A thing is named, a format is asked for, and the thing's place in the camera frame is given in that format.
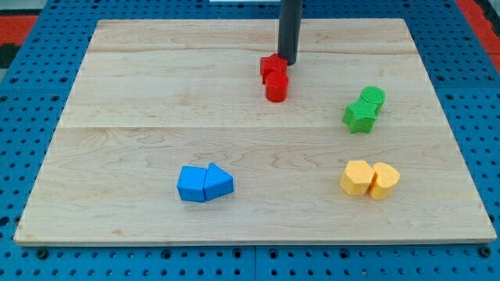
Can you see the yellow hexagon block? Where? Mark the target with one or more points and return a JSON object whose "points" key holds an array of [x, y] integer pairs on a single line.
{"points": [[356, 178]]}

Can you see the blue cube block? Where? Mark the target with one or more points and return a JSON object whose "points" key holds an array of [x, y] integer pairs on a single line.
{"points": [[190, 184]]}

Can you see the blue triangle block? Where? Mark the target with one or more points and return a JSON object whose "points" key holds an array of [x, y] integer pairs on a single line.
{"points": [[217, 182]]}

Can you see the red cylinder block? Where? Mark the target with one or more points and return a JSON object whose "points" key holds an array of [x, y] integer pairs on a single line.
{"points": [[276, 86]]}

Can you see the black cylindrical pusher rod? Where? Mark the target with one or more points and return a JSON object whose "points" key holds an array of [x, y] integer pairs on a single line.
{"points": [[289, 30]]}

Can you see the yellow heart block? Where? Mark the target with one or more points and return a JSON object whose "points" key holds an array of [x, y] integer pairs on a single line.
{"points": [[385, 179]]}

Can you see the green cylinder block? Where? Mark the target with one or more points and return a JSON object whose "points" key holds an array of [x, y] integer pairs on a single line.
{"points": [[374, 96]]}

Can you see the red star block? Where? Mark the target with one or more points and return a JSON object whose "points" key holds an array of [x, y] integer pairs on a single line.
{"points": [[272, 63]]}

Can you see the light wooden board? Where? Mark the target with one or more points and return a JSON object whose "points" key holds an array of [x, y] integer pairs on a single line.
{"points": [[152, 96]]}

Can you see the green star block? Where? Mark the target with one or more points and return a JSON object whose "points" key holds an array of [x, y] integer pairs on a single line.
{"points": [[360, 116]]}

